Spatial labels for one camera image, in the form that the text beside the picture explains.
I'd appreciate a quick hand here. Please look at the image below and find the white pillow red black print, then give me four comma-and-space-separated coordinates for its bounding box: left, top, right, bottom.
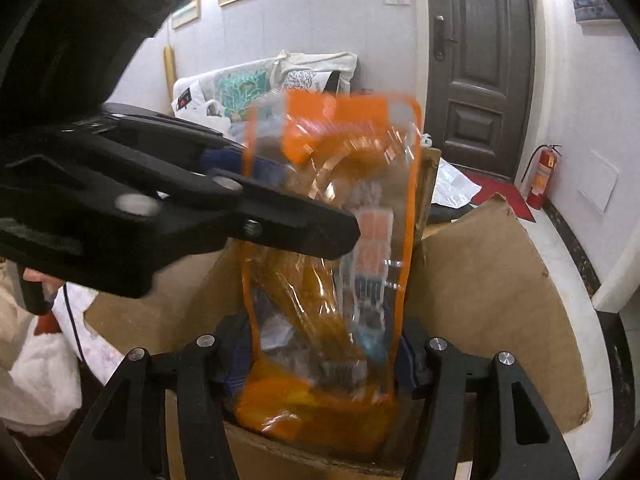
172, 77, 221, 121

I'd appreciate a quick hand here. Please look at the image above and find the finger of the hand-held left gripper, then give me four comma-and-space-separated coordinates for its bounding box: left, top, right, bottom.
100, 101, 249, 177
0, 120, 362, 298

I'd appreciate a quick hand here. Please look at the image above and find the cream tote bag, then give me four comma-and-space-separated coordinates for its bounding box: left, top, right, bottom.
260, 50, 360, 96

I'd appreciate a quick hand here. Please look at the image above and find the black cable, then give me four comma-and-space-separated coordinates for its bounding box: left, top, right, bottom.
62, 282, 85, 363

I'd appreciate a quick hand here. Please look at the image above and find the white wall panel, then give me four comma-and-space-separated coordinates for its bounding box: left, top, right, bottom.
580, 150, 618, 213

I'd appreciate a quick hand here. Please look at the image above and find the red doormat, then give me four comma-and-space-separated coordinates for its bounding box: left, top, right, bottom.
465, 172, 536, 222

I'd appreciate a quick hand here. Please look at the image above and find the small mountain painting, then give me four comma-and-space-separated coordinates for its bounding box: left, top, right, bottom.
171, 0, 201, 30

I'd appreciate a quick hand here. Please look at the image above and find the orange snack packet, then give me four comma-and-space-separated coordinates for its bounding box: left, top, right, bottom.
235, 91, 425, 448

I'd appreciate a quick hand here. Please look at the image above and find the door handle lock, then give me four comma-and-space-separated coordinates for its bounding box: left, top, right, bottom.
432, 15, 458, 61

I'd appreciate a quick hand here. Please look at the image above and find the teal coral pillow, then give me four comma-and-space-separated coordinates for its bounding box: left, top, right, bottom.
220, 72, 266, 121

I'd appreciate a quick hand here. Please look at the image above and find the cardboard box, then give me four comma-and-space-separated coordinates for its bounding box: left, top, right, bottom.
82, 147, 593, 480

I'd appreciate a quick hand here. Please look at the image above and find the red fire extinguisher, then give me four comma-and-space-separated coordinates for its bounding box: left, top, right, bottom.
520, 144, 563, 211

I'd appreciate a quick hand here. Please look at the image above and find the person's left hand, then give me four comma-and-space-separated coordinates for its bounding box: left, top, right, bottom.
22, 266, 63, 306

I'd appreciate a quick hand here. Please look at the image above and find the white plastic sack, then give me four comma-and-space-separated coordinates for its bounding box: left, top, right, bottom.
0, 260, 85, 435

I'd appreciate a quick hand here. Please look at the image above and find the yellow rolled mat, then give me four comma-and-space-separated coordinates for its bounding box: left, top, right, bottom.
164, 45, 178, 111

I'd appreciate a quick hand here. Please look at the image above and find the crumpled white plastic sheet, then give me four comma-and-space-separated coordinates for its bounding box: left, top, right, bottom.
431, 160, 481, 208

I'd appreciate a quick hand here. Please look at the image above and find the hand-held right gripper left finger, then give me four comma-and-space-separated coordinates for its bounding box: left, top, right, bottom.
55, 312, 251, 480

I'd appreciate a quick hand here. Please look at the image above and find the dark brown door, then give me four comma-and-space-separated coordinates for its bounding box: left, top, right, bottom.
425, 0, 537, 181

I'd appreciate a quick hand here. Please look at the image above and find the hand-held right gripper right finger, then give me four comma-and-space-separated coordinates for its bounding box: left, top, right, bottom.
397, 317, 583, 480

